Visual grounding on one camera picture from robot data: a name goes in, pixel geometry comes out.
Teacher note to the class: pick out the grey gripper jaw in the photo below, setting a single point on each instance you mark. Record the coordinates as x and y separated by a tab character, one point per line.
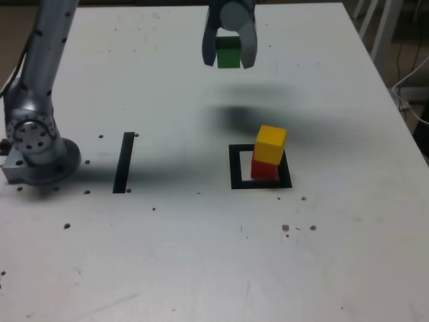
210	43
238	16

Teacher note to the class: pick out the green cube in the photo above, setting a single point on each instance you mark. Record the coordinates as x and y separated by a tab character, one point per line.
229	57

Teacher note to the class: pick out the yellow cube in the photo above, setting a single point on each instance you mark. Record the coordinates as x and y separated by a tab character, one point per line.
269	147

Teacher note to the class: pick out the red cube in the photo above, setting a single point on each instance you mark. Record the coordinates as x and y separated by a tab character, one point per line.
263	171

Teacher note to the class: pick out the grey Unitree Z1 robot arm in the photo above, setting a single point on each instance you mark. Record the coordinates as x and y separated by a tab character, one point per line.
47	50

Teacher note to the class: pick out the black tape square outline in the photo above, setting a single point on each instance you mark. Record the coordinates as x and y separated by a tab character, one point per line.
234	167

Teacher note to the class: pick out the black tape strip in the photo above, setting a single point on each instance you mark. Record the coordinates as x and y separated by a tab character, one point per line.
123	164

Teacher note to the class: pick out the white metal furniture frame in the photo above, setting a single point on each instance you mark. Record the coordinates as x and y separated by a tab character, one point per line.
384	30

